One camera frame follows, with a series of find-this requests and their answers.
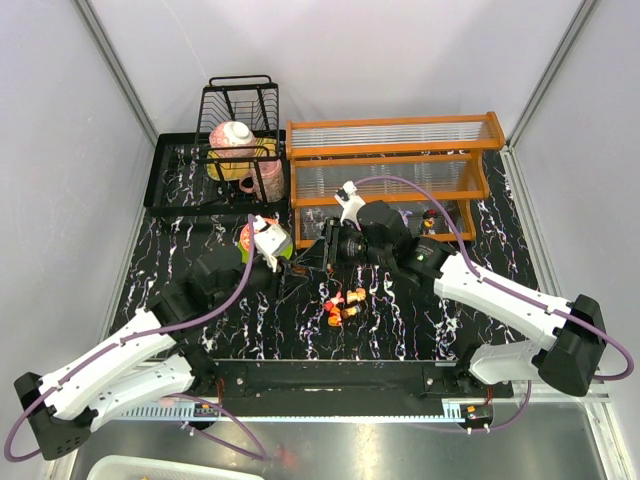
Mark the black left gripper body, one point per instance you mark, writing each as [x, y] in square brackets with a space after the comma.
[279, 275]

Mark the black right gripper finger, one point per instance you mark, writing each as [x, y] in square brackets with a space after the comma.
[314, 253]
[313, 264]

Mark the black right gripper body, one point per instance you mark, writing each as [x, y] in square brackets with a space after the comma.
[332, 245]

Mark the brown rabbit toy figure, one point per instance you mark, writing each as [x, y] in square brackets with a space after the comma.
[355, 296]

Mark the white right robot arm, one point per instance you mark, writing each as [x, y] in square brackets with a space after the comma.
[561, 344]

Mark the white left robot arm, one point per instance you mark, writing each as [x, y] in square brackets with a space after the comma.
[150, 357]

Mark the wooden tiered display shelf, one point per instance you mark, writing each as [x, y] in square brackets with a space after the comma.
[442, 154]

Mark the lime green plate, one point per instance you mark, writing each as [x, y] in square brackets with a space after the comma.
[284, 250]

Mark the purple bunny toy figure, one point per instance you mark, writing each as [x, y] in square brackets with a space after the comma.
[406, 215]

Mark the pink piglet toy figure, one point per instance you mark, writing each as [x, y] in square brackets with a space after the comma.
[334, 303]

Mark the orange patterned white bowl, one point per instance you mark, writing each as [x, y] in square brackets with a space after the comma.
[244, 235]

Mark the Snow White toy figure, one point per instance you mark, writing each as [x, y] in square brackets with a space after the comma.
[427, 225]

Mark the yellow bear toy figure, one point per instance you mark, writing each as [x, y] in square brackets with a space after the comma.
[335, 318]

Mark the pink floral mug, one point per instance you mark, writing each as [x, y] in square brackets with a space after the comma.
[266, 180]

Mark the black drain tray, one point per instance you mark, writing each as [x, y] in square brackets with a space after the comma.
[179, 183]

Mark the yellow plate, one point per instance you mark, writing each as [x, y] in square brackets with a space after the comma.
[235, 170]

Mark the pink floral bowl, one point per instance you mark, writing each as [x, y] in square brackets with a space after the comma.
[231, 139]

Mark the white plastic bin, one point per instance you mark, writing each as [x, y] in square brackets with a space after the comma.
[115, 467]

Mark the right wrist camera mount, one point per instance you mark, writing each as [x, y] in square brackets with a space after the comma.
[348, 198]

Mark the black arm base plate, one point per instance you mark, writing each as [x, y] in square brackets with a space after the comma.
[241, 378]

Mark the black wire dish rack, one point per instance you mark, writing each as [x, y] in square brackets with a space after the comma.
[250, 99]

